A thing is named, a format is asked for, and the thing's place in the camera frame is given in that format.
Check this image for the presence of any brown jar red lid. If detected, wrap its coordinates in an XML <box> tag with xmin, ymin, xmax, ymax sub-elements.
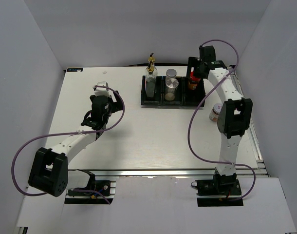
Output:
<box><xmin>187</xmin><ymin>72</ymin><xmax>201</xmax><ymax>90</ymax></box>

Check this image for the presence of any clear jar with beige powder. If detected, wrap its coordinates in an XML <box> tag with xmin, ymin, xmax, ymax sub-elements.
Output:
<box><xmin>165</xmin><ymin>78</ymin><xmax>179</xmax><ymax>101</ymax></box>

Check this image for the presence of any clear glass oil bottle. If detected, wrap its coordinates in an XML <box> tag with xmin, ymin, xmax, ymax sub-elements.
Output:
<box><xmin>146</xmin><ymin>53</ymin><xmax>158</xmax><ymax>98</ymax></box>

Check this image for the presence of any white shaker silver lid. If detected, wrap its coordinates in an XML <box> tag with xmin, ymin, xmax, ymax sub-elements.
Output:
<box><xmin>166</xmin><ymin>69</ymin><xmax>177</xmax><ymax>79</ymax></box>

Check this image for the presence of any glass bottle with dark contents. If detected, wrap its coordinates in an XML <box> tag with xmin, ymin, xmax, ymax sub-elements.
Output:
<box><xmin>145</xmin><ymin>62</ymin><xmax>156</xmax><ymax>98</ymax></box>

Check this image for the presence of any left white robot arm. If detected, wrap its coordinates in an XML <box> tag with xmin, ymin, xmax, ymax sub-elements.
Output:
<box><xmin>28</xmin><ymin>86</ymin><xmax>125</xmax><ymax>197</ymax></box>

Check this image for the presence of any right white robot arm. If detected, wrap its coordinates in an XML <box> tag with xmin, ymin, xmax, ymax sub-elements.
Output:
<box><xmin>187</xmin><ymin>45</ymin><xmax>253</xmax><ymax>195</ymax></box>

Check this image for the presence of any black three-compartment tray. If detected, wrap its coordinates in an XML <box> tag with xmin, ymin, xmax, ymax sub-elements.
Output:
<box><xmin>141</xmin><ymin>76</ymin><xmax>205</xmax><ymax>107</ymax></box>

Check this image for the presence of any small jar white lid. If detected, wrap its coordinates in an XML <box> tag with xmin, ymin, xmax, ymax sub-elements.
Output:
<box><xmin>209</xmin><ymin>103</ymin><xmax>223</xmax><ymax>122</ymax></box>

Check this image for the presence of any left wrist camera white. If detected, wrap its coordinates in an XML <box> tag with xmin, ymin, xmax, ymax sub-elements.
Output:
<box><xmin>93</xmin><ymin>81</ymin><xmax>111</xmax><ymax>98</ymax></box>

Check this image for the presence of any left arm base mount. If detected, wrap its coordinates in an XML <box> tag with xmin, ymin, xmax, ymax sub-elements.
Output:
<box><xmin>64</xmin><ymin>170</ymin><xmax>116</xmax><ymax>205</ymax></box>

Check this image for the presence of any aluminium rail right side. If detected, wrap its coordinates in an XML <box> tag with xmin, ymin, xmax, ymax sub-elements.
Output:
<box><xmin>230</xmin><ymin>72</ymin><xmax>269</xmax><ymax>177</ymax></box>

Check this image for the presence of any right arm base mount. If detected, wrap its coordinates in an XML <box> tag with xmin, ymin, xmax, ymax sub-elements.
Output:
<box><xmin>190</xmin><ymin>179</ymin><xmax>244</xmax><ymax>207</ymax></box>

